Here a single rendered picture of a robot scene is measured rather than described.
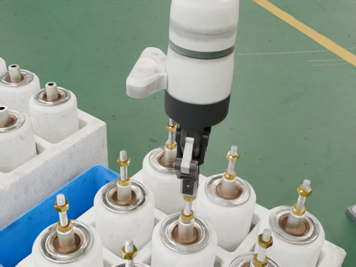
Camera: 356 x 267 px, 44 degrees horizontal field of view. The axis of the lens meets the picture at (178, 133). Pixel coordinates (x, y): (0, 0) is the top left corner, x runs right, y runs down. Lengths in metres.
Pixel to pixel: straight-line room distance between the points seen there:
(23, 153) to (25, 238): 0.16
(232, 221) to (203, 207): 0.05
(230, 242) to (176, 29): 0.41
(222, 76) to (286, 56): 1.33
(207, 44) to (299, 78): 1.22
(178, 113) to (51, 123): 0.50
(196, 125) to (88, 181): 0.52
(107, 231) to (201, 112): 0.30
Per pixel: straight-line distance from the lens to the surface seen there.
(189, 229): 0.64
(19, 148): 0.89
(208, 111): 0.48
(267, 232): 0.56
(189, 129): 0.49
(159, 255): 0.65
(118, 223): 0.69
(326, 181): 1.20
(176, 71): 0.46
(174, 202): 0.78
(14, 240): 0.91
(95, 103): 1.40
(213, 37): 0.44
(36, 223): 0.93
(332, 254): 0.78
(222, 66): 0.46
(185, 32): 0.44
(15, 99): 1.02
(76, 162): 0.97
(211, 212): 0.71
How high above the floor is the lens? 0.75
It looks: 36 degrees down
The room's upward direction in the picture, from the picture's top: 4 degrees clockwise
